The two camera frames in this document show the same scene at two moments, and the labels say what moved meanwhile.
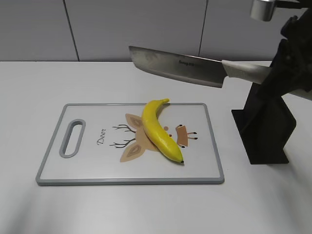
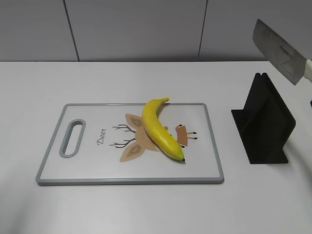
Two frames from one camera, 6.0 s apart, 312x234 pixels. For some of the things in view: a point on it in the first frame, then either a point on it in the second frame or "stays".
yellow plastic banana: [156, 133] stays
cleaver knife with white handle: [196, 69] to [282, 53]
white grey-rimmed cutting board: [108, 144] stays
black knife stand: [265, 126] stays
